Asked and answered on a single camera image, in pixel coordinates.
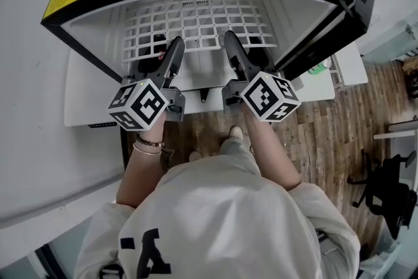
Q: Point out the white plastic bag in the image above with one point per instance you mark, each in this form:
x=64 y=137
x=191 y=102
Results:
x=380 y=258

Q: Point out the black power strip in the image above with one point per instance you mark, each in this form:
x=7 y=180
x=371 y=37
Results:
x=102 y=124

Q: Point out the person's right forearm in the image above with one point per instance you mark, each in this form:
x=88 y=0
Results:
x=271 y=153

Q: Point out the black window frame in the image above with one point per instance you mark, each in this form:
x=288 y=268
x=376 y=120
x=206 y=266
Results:
x=49 y=264

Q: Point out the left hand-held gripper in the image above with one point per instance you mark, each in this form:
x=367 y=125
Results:
x=147 y=104

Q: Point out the brown cardboard box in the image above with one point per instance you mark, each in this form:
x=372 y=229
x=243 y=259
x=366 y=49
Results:
x=411 y=67

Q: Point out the person's left shoe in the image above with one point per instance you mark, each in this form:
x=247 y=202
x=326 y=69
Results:
x=195 y=155

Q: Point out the person's white sweatshirt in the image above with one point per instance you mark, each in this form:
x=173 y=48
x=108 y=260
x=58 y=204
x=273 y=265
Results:
x=222 y=222

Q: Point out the frosted glass door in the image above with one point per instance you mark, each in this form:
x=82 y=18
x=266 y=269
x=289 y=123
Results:
x=388 y=45

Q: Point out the green soda can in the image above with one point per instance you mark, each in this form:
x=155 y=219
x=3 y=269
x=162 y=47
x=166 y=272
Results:
x=315 y=70

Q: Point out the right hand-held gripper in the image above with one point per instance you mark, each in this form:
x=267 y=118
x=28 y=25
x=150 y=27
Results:
x=261 y=98

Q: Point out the black office chair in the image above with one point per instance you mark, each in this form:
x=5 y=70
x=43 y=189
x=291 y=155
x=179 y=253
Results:
x=388 y=192

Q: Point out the person's grey trousers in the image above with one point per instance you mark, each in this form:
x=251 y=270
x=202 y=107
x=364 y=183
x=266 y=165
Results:
x=233 y=147

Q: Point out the white wire fridge shelf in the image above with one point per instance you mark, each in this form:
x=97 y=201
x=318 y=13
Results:
x=204 y=48

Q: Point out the person's left forearm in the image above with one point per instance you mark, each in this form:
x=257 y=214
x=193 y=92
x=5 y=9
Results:
x=137 y=179

